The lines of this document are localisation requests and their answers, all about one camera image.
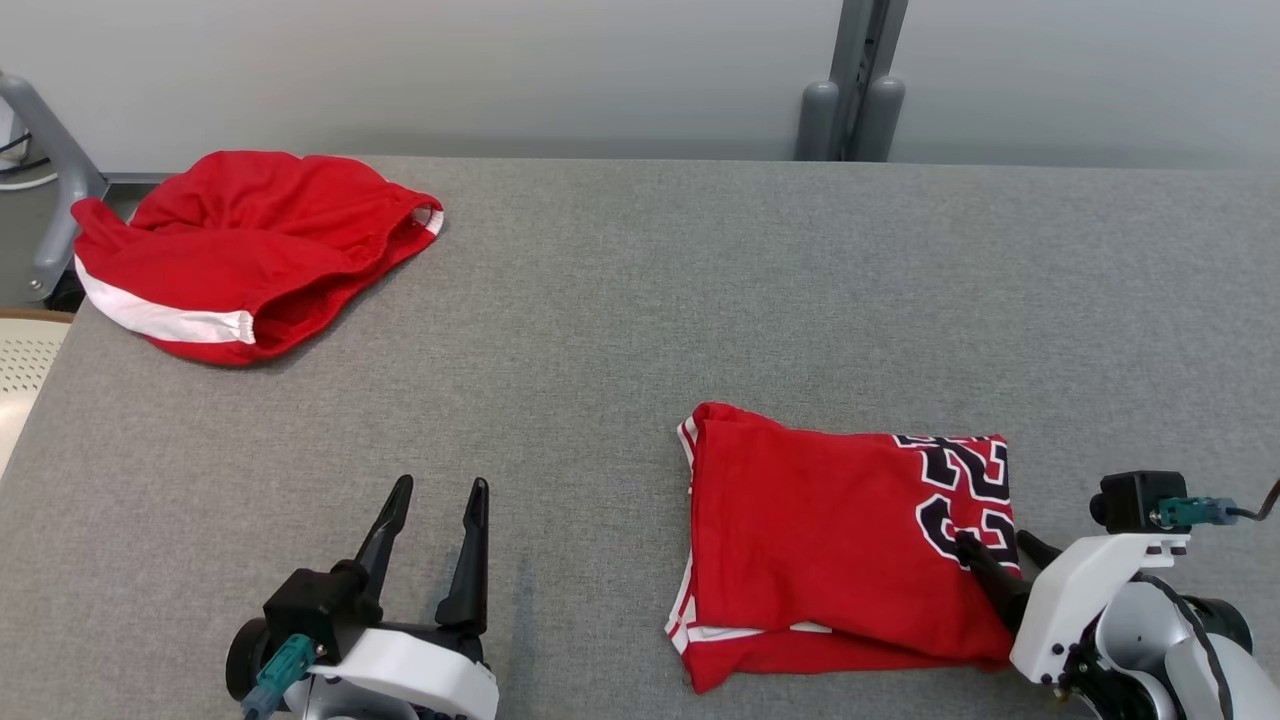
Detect teal right camera cable plug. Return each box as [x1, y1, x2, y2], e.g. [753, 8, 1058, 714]
[1150, 478, 1280, 529]

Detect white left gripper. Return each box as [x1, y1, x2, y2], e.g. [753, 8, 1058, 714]
[310, 474, 499, 720]

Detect red jersey with black numbers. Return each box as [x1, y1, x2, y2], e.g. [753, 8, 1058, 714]
[664, 402, 1023, 695]

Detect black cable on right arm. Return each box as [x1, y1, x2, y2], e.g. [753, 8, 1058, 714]
[1135, 570, 1233, 720]

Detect grey cylindrical post foot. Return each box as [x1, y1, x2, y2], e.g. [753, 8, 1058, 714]
[853, 75, 907, 162]
[796, 80, 841, 162]

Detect teal camera cable plug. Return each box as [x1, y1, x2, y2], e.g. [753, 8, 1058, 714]
[1150, 478, 1280, 529]
[242, 633, 327, 720]

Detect beige perforated seat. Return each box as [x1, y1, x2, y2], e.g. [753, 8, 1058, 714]
[0, 308, 77, 476]

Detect grey metal partition post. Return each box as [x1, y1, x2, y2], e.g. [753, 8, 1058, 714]
[830, 0, 909, 162]

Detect teal left camera cable plug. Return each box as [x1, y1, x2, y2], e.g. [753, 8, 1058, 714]
[242, 633, 327, 720]

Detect grey curved metal frame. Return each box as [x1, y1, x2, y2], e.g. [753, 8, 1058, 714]
[0, 70, 183, 303]

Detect red shorts with white stripe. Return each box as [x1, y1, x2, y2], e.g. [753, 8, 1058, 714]
[70, 150, 445, 367]

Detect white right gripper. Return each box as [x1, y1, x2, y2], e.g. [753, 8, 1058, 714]
[954, 530, 1192, 687]

